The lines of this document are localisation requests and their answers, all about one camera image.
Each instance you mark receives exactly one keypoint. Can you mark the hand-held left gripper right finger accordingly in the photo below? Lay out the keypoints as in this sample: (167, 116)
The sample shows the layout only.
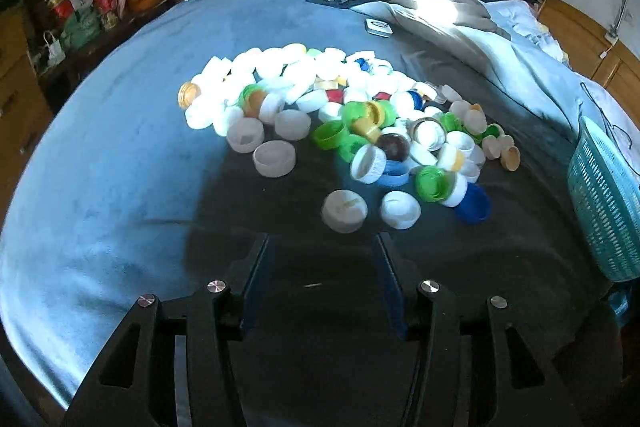
(387, 282)

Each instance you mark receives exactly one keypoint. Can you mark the wooden dresser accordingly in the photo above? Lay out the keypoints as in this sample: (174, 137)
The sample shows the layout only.
(20, 107)

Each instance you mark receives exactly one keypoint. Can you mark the pile of plastic bottle caps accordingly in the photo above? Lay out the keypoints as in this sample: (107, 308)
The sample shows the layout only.
(325, 107)

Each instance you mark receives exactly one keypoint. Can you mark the teal plastic basket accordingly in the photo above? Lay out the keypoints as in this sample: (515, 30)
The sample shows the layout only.
(605, 207)

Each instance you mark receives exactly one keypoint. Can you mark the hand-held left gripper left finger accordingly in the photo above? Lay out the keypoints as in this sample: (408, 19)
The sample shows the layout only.
(257, 277)

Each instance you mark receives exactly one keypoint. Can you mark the white quilt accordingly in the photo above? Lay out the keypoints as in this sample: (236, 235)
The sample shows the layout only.
(525, 57)

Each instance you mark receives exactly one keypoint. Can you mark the small white box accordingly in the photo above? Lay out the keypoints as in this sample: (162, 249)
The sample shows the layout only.
(378, 28)

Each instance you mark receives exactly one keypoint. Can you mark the wooden headboard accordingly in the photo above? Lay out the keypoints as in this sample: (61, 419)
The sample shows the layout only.
(580, 32)

